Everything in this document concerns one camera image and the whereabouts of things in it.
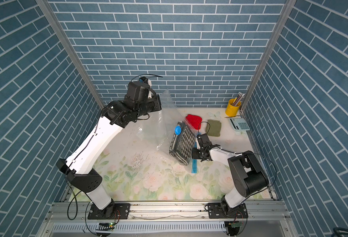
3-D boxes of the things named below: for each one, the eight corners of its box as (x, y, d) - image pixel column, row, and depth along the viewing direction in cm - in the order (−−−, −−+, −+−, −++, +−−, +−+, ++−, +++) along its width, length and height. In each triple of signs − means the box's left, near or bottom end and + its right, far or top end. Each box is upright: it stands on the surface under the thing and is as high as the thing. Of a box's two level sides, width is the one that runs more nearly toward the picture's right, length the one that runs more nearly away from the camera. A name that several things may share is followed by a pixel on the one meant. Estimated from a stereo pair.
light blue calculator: (231, 130, 109) (232, 128, 107) (229, 119, 116) (229, 117, 114) (248, 130, 109) (249, 128, 107) (244, 120, 116) (245, 117, 114)
